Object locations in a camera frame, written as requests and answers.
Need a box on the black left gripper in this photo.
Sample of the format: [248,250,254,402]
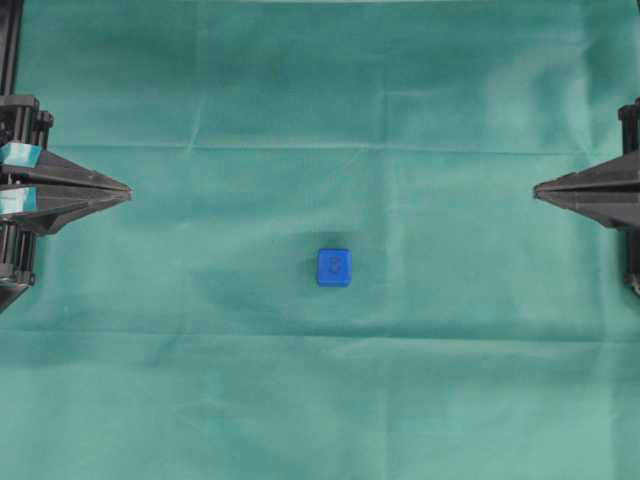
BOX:
[1,95,132,286]

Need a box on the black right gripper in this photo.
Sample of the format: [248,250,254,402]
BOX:
[534,99,639,296]

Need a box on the blue plastic cube block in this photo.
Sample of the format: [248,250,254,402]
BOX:
[316,248,352,288]

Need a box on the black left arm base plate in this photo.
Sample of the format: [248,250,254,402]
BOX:
[0,282,26,313]

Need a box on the black frame rail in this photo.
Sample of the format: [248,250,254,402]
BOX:
[0,0,24,96]

